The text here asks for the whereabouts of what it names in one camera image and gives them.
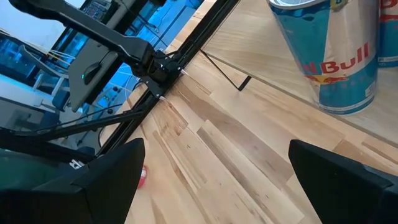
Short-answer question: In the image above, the white orange beverage can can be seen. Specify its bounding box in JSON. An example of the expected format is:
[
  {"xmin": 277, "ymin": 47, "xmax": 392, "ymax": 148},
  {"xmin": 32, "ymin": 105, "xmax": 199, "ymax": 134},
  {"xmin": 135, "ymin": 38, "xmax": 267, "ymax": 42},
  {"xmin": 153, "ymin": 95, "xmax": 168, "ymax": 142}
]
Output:
[{"xmin": 138, "ymin": 164, "xmax": 149, "ymax": 190}]

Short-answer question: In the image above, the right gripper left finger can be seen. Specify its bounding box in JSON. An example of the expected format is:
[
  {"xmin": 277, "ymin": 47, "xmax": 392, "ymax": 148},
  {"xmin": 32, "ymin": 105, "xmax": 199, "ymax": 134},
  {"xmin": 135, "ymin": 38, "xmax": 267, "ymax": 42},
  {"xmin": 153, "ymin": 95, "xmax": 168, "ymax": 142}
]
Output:
[{"xmin": 0, "ymin": 138, "xmax": 146, "ymax": 224}]

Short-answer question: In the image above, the black overhead rig frame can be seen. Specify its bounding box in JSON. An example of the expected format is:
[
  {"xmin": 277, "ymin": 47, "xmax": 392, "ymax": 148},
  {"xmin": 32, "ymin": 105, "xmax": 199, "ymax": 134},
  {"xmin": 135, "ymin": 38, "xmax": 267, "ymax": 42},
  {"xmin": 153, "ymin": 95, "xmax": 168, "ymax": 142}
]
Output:
[{"xmin": 0, "ymin": 110, "xmax": 147, "ymax": 144}]

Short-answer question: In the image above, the wooden shelf black frame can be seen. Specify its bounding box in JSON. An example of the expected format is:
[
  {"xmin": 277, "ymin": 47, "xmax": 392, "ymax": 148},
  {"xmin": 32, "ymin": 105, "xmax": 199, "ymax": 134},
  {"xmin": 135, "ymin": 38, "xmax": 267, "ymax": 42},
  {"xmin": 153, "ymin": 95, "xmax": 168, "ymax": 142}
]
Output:
[{"xmin": 200, "ymin": 0, "xmax": 398, "ymax": 147}]

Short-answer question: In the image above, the black aluminium rail frame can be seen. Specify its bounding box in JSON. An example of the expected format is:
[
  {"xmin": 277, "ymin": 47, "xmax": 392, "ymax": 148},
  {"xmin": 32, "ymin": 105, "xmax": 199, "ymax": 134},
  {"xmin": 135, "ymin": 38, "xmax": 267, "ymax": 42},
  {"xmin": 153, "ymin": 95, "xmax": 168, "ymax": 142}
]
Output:
[{"xmin": 99, "ymin": 0, "xmax": 241, "ymax": 156}]

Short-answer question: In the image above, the grey side table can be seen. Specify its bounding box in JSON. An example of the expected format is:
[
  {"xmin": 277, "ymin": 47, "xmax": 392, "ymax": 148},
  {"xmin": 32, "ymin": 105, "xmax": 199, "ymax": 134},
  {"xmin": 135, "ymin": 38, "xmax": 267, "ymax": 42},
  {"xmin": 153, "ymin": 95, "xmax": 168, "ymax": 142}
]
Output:
[{"xmin": 68, "ymin": 0, "xmax": 137, "ymax": 113}]

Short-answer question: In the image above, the slim blue silver can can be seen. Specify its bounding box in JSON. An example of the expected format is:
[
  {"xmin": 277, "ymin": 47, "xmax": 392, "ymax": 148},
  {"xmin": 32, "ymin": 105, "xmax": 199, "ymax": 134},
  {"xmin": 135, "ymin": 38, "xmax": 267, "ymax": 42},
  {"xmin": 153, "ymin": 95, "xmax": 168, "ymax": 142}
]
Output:
[
  {"xmin": 377, "ymin": 0, "xmax": 398, "ymax": 68},
  {"xmin": 269, "ymin": 0, "xmax": 380, "ymax": 116}
]

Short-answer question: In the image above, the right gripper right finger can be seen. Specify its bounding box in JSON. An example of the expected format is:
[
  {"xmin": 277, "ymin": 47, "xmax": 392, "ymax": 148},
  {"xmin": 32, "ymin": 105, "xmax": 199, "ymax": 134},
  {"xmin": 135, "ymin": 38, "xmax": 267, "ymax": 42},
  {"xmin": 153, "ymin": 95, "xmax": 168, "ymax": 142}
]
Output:
[{"xmin": 288, "ymin": 139, "xmax": 398, "ymax": 224}]

